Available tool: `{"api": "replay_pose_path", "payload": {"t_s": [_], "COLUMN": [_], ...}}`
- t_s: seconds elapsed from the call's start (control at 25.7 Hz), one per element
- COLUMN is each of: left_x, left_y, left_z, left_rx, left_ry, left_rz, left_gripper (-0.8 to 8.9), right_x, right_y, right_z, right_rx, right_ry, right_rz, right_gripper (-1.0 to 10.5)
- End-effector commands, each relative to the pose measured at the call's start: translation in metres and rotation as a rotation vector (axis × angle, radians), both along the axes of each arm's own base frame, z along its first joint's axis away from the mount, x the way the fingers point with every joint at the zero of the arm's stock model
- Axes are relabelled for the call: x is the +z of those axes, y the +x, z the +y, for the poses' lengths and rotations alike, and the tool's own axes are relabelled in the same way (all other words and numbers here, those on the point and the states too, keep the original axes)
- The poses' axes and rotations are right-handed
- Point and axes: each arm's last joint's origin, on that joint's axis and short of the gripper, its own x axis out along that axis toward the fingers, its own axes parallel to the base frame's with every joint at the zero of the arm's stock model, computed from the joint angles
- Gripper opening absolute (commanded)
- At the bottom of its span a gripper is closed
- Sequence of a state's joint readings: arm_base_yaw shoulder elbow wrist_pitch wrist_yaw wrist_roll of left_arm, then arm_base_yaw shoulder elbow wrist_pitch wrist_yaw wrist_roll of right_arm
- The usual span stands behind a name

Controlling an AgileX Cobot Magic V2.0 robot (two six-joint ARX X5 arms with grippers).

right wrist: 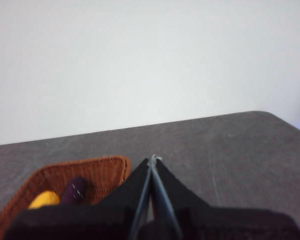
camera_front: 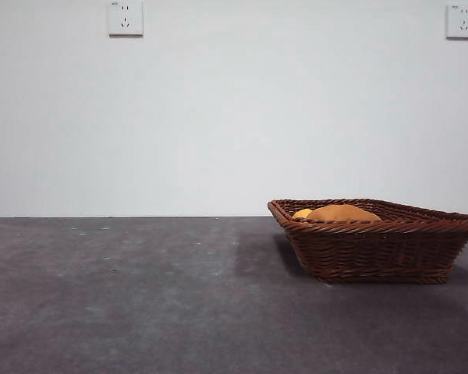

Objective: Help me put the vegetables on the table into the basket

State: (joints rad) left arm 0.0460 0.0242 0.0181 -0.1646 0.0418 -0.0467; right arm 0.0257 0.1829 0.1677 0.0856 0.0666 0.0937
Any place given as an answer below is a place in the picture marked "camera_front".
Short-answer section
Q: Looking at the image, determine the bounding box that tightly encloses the brown wicker basket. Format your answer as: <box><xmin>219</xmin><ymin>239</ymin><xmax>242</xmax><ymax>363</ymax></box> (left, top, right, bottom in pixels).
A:
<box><xmin>267</xmin><ymin>198</ymin><xmax>468</xmax><ymax>285</ymax></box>

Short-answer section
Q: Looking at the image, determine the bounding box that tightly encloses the white wall socket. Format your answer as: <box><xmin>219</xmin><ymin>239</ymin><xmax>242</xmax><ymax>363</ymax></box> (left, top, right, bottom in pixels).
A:
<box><xmin>108</xmin><ymin>0</ymin><xmax>144</xmax><ymax>38</ymax></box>
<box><xmin>445</xmin><ymin>3</ymin><xmax>468</xmax><ymax>41</ymax></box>

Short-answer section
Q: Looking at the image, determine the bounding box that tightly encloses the brown potato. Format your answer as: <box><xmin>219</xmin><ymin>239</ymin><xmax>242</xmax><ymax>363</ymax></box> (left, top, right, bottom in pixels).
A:
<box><xmin>306</xmin><ymin>204</ymin><xmax>383</xmax><ymax>223</ymax></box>

